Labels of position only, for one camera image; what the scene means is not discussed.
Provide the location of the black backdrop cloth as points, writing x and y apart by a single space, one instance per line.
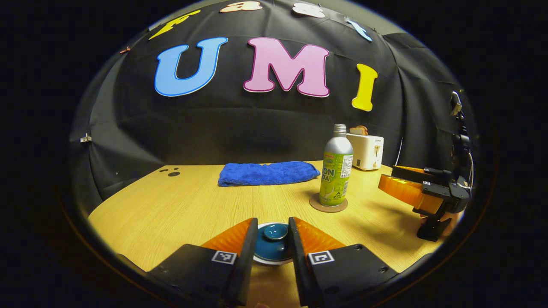
257 124

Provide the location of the red clip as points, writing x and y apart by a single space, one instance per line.
125 50

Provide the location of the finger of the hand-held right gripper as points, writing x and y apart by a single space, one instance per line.
411 174
402 190

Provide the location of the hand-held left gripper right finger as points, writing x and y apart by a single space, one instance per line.
299 265

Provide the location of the round brown coaster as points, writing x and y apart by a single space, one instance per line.
314 205

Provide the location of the teal teacup lid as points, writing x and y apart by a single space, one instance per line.
274 246

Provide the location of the silver green-label water bottle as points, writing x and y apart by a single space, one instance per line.
336 171

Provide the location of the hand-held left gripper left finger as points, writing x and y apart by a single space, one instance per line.
244 265

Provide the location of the white toaster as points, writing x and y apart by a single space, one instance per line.
366 152

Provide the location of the silver clip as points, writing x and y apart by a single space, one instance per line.
85 138

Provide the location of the brown toast slice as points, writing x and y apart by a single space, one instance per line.
358 130

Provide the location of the blue towel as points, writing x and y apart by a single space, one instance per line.
267 173

